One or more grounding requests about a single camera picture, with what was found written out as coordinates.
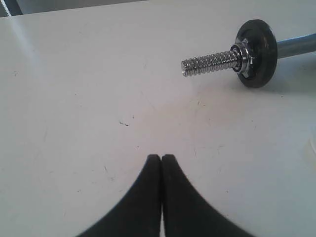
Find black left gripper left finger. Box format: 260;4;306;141
79;154;162;237

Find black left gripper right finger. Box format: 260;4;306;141
161;154;252;237

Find chrome spin-lock collar nut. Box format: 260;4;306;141
231;38;255;79

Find black left weight plate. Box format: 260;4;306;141
236;19;277;88

